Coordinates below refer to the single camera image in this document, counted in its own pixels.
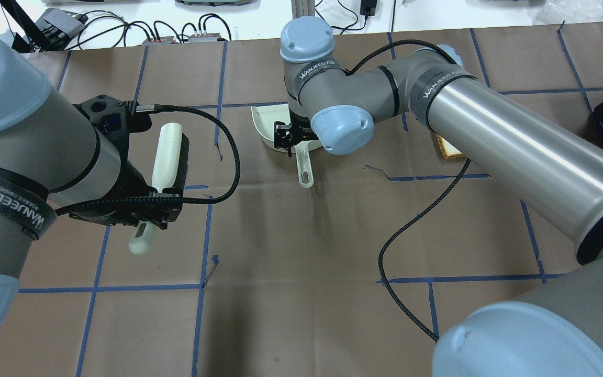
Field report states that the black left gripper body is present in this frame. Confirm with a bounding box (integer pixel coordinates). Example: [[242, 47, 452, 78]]
[[69, 95, 185, 230]]

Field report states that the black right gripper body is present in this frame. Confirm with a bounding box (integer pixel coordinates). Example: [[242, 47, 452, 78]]
[[273, 110, 317, 152]]

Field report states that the pale green dustpan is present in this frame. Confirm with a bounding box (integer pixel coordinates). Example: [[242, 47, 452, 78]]
[[251, 104, 320, 189]]

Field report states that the pale green hand brush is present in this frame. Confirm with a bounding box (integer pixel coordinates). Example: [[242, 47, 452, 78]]
[[129, 123, 189, 255]]

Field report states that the bread slice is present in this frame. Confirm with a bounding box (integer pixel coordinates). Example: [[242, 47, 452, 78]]
[[435, 135, 466, 160]]

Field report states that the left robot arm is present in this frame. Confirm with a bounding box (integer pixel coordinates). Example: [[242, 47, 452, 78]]
[[0, 40, 189, 328]]

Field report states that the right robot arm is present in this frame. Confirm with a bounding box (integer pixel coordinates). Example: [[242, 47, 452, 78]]
[[275, 15, 603, 376]]

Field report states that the aluminium frame post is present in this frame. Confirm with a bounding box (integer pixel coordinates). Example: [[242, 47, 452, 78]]
[[291, 0, 316, 19]]

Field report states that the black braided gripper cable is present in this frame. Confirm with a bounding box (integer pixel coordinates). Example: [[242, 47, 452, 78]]
[[344, 40, 472, 342]]

